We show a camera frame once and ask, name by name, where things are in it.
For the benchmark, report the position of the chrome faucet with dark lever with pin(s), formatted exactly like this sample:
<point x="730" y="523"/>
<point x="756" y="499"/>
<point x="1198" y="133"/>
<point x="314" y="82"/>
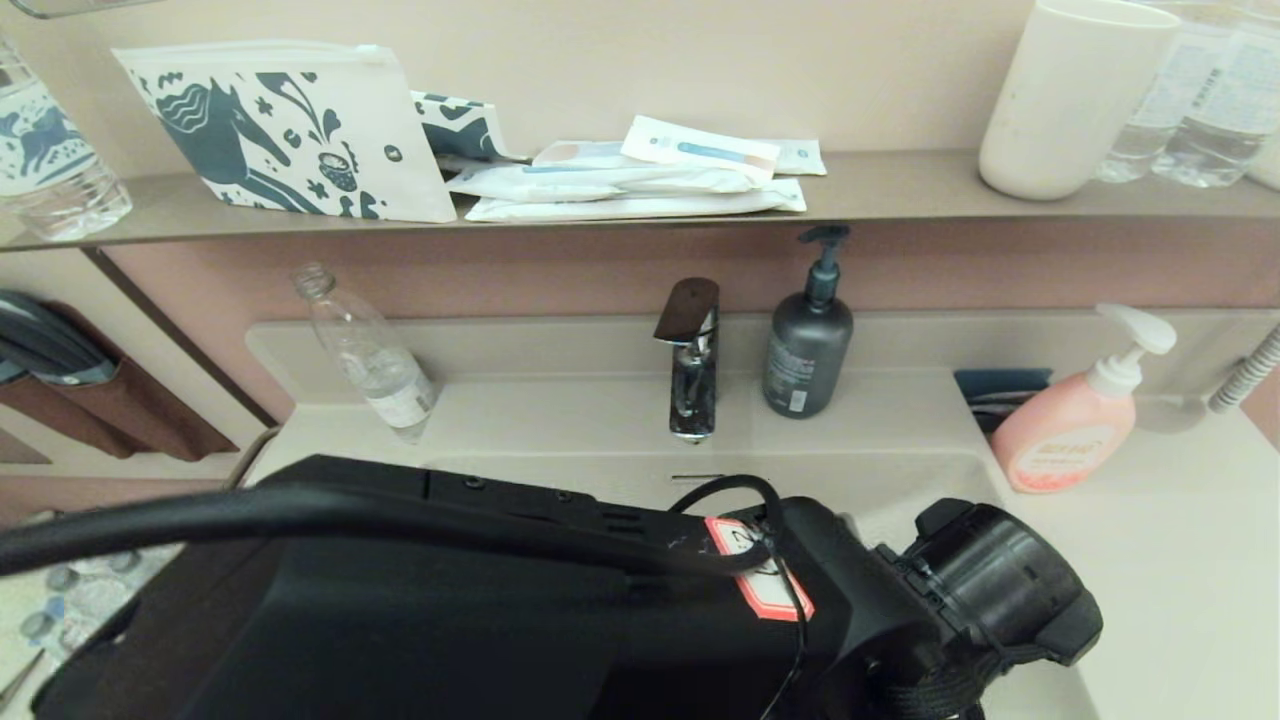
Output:
<point x="693" y="390"/>

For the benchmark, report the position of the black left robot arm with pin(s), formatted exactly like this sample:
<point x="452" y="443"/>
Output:
<point x="450" y="620"/>

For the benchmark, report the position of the white sink basin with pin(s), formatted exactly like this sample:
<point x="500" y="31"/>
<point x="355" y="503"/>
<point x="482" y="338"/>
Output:
<point x="880" y="490"/>

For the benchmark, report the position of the long white sealed packet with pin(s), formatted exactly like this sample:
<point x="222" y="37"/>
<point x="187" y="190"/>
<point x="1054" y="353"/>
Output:
<point x="560" y="182"/>
<point x="620" y="207"/>

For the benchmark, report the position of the dark grey pump bottle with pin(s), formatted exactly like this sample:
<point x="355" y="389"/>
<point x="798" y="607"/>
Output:
<point x="805" y="360"/>

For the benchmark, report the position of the white packet with orange print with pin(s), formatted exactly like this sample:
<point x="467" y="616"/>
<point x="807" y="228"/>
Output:
<point x="580" y="154"/>

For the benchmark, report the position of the white packet with blue toothbrush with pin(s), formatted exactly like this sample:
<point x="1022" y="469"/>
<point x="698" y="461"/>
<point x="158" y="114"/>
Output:
<point x="700" y="149"/>

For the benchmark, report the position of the small white square packet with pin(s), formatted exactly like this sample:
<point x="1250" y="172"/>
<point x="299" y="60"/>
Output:
<point x="805" y="157"/>

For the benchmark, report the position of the empty clear plastic bottle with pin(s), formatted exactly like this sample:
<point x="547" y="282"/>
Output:
<point x="372" y="360"/>

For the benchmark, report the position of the small white blue printed pouch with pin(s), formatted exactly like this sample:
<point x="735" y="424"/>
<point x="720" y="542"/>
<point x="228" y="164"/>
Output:
<point x="463" y="130"/>

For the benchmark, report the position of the dark blue box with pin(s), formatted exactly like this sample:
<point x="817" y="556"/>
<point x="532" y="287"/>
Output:
<point x="1000" y="385"/>

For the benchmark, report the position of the white pouch with horse print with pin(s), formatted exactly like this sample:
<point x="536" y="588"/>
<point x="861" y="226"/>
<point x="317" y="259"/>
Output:
<point x="298" y="130"/>

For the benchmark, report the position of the pink soap pump bottle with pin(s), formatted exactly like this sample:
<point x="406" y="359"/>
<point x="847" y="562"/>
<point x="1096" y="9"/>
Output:
<point x="1060" y="430"/>

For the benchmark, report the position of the tall white cup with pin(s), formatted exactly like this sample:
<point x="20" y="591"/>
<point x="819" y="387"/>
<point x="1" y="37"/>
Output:
<point x="1070" y="100"/>

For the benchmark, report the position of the brown hanging holder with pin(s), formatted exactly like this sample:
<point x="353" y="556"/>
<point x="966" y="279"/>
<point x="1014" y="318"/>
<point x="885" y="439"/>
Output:
<point x="130" y="420"/>

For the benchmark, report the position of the clear water bottle white label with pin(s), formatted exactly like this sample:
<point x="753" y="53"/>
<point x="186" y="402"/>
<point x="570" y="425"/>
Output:
<point x="1160" y="110"/>
<point x="1230" y="100"/>

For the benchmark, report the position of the plastic wrapped water bottle pack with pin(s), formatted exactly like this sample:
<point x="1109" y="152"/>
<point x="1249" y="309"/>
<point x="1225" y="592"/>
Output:
<point x="90" y="600"/>

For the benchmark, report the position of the dark grey hair dryer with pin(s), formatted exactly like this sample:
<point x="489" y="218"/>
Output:
<point x="40" y="340"/>

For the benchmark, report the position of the water bottle with horse label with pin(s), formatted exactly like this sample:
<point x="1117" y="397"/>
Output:
<point x="48" y="150"/>

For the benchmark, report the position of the brown wall shelf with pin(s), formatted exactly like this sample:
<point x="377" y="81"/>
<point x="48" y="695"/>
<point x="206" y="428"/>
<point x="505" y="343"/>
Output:
<point x="900" y="190"/>

